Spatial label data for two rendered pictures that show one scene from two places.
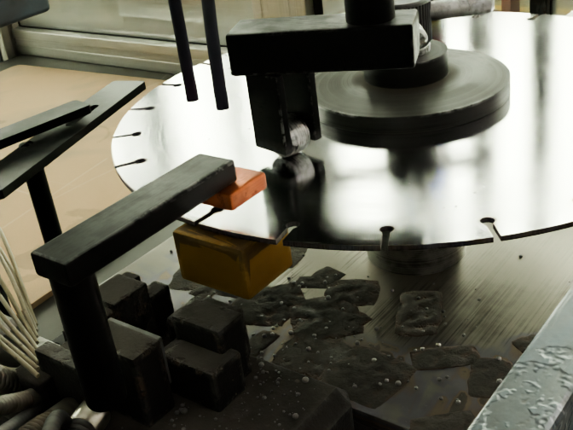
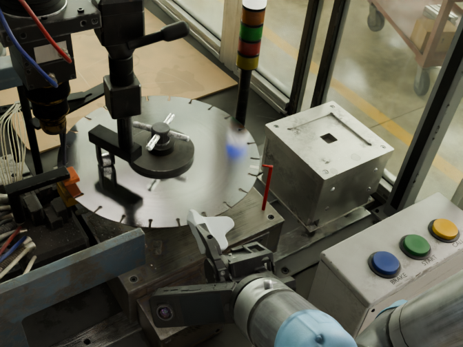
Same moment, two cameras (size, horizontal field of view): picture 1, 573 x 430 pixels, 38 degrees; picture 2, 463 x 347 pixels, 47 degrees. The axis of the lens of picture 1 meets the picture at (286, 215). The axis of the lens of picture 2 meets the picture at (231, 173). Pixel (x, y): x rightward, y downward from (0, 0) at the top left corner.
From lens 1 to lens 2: 0.57 m
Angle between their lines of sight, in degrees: 18
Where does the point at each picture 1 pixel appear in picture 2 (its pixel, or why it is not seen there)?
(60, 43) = not seen: outside the picture
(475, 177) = (138, 199)
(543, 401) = (40, 274)
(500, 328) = (155, 234)
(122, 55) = (171, 12)
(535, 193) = (144, 212)
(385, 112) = (138, 162)
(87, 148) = not seen: hidden behind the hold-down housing
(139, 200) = (37, 178)
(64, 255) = (9, 191)
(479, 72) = (180, 156)
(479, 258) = not seen: hidden behind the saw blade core
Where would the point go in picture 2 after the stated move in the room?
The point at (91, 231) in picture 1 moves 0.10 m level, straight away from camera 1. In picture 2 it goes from (20, 184) to (40, 140)
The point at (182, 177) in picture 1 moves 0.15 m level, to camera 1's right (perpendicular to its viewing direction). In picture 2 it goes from (52, 174) to (148, 200)
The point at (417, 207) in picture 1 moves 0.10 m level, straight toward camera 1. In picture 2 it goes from (114, 203) to (70, 248)
